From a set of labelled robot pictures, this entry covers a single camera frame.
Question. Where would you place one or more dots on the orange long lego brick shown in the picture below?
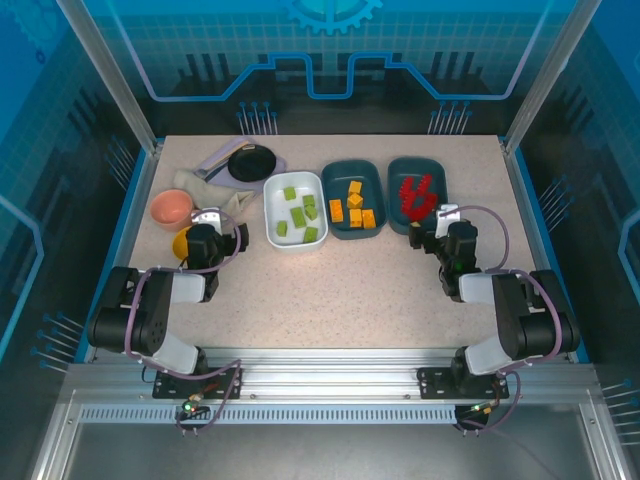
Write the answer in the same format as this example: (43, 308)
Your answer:
(336, 210)
(356, 219)

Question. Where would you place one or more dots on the green long lego brick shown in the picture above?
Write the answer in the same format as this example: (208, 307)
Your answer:
(310, 233)
(297, 216)

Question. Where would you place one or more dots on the yellow bowl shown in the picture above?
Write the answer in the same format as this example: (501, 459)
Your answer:
(180, 242)

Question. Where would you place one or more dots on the wooden utensil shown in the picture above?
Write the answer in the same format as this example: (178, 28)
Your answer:
(245, 146)

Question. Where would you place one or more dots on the orange small lego brick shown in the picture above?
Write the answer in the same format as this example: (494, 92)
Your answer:
(354, 187)

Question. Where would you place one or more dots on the aluminium frame post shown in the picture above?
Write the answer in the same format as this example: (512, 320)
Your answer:
(110, 75)
(550, 75)

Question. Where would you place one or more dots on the red long lego brick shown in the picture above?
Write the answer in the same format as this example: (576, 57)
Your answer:
(410, 201)
(426, 206)
(426, 185)

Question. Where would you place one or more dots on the lilac cutting board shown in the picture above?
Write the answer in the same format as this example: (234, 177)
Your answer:
(222, 152)

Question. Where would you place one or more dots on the red small lego brick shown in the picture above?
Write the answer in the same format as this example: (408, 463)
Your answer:
(412, 215)
(406, 185)

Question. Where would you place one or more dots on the aluminium table frame rail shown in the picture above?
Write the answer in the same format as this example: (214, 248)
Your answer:
(325, 375)

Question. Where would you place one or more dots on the black round pan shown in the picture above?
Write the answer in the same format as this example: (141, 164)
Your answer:
(252, 162)

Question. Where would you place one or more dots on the green small lego brick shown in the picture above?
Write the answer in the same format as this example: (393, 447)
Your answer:
(281, 229)
(308, 200)
(289, 193)
(312, 212)

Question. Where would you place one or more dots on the beige cloth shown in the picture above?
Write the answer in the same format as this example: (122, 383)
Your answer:
(200, 187)

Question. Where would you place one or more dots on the grey utensil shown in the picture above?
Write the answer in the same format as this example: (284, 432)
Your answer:
(202, 173)

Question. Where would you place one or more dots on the teal rectangular plastic container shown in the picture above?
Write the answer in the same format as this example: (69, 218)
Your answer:
(436, 169)
(340, 175)

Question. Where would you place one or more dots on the pink cup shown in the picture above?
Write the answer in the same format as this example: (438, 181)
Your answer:
(170, 207)

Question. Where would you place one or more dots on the yellow small lego brick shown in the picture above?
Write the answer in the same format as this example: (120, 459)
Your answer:
(368, 218)
(355, 201)

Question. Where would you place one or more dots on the white rectangular plastic container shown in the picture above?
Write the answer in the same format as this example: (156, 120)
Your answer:
(275, 200)

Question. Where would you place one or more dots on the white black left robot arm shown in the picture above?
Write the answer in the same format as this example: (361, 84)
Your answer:
(150, 310)

